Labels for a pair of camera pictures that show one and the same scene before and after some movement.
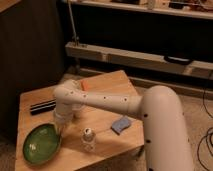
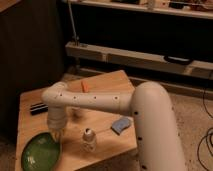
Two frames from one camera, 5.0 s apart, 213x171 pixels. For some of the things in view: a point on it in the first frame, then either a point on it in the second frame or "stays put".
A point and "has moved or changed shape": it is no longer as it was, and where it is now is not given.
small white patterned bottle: x=88 y=144 stays put
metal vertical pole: x=75 y=36 stays put
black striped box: x=43 y=107 stays put
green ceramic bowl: x=42 y=144 has moved or changed shape
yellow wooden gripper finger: x=60 y=130 -> x=58 y=134
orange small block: x=84 y=85 stays put
